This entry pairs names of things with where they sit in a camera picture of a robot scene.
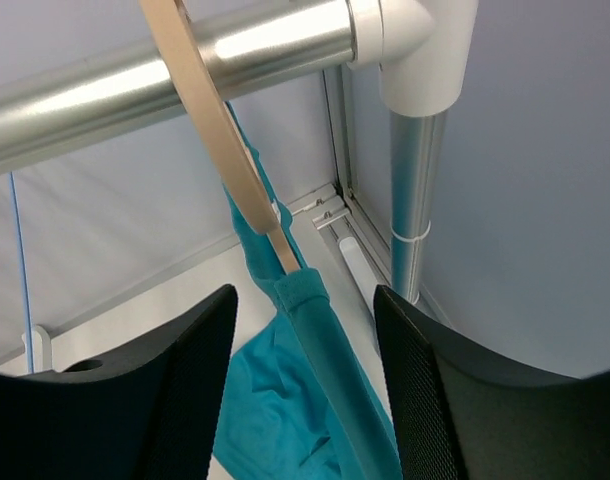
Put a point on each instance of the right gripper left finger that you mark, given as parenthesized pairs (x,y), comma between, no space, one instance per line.
(147,409)

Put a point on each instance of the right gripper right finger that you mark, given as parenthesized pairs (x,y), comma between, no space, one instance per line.
(463,411)

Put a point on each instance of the light blue wire hanger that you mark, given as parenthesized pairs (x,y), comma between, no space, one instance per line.
(28,324)

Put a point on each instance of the teal t shirt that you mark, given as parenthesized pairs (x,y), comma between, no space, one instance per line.
(297,404)

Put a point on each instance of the beige wooden hanger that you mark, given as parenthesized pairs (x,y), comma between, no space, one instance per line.
(169,24)

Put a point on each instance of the metal clothes rack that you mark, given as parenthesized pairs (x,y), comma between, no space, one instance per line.
(124,219)

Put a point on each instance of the aluminium mounting rail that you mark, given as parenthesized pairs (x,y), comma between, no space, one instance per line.
(395,254)

